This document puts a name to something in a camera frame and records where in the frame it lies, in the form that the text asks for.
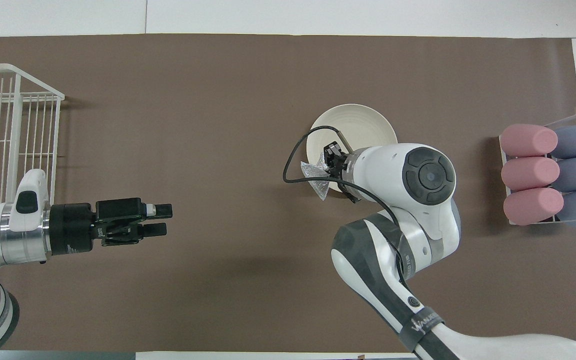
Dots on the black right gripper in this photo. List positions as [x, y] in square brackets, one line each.
[344, 170]

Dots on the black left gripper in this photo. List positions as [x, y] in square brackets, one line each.
[70, 229]

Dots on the silver mesh sponge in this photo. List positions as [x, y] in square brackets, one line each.
[320, 187]

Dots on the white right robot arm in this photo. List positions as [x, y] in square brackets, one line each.
[418, 175]

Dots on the cream round plate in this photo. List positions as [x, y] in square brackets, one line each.
[363, 125]

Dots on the brown table mat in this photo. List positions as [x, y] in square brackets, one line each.
[218, 125]

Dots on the pink plastic cup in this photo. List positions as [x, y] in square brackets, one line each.
[533, 206]
[528, 173]
[528, 140]

